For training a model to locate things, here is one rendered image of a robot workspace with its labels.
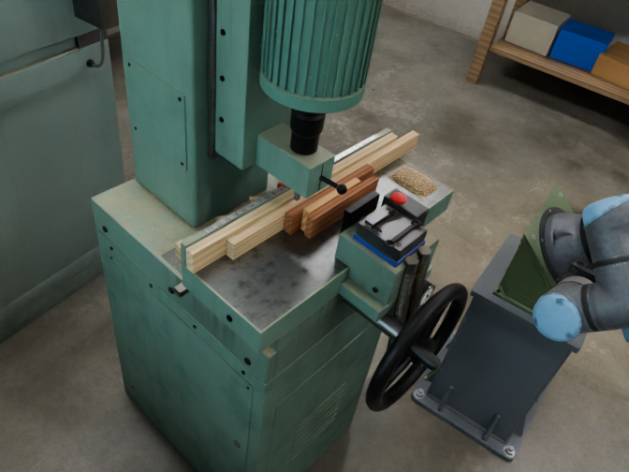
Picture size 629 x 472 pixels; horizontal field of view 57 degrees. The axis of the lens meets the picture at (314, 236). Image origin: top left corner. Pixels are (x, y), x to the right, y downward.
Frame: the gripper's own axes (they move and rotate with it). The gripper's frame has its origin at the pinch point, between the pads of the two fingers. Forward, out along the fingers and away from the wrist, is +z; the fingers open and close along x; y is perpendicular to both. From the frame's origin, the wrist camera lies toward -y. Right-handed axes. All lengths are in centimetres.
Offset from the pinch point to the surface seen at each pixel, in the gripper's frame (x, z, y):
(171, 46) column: -26, -77, 72
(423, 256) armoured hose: -5, -53, 24
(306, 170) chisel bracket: -13, -65, 46
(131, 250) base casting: 20, -73, 79
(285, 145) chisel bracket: -15, -64, 53
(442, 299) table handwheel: -2, -57, 17
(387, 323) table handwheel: 10, -54, 25
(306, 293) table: 6, -68, 36
